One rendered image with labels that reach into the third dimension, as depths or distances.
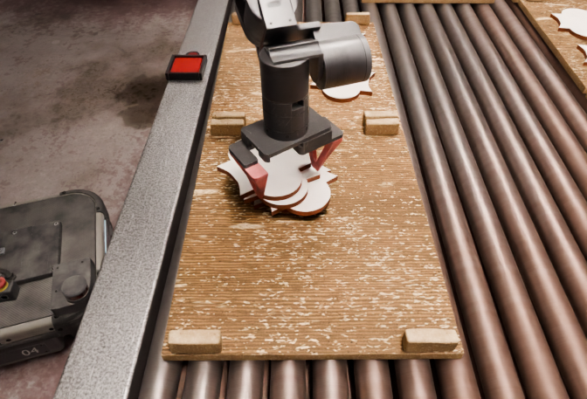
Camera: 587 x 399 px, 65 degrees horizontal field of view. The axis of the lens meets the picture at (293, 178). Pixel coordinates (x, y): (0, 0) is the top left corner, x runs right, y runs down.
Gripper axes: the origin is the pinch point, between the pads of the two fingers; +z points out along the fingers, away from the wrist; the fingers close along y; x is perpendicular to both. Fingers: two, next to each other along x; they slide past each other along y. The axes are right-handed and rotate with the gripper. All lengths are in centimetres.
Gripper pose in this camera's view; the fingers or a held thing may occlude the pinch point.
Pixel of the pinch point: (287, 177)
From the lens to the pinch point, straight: 65.7
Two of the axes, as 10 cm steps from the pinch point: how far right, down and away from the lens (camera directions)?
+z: 0.1, 7.1, 7.0
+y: 8.2, -4.1, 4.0
